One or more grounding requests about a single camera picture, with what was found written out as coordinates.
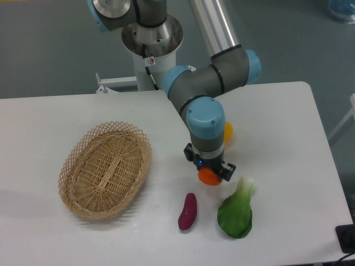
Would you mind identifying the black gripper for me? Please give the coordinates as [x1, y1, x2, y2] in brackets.
[184, 143, 236, 182]

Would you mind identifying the orange fruit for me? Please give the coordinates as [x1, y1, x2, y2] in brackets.
[198, 167, 221, 186]

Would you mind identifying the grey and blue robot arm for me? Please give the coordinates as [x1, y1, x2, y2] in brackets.
[87, 1, 261, 183]

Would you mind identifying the yellow mango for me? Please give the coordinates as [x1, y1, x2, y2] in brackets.
[224, 121, 234, 145]

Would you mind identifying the green bok choy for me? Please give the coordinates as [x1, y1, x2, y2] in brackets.
[217, 176, 255, 239]

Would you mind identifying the purple sweet potato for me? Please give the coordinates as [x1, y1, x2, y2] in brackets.
[177, 193, 197, 231]

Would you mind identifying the woven wicker basket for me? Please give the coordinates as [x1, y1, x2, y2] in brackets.
[58, 121, 151, 219]

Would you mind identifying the black device at edge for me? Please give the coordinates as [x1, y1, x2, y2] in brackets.
[335, 224, 354, 253]

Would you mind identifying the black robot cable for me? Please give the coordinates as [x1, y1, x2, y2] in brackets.
[141, 43, 161, 91]

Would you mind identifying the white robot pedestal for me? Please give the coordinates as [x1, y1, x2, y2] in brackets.
[121, 14, 184, 91]

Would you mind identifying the white metal base frame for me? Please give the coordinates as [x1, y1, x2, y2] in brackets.
[95, 64, 195, 94]

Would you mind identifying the white frame at right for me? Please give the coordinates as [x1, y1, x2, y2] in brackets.
[327, 94, 354, 145]

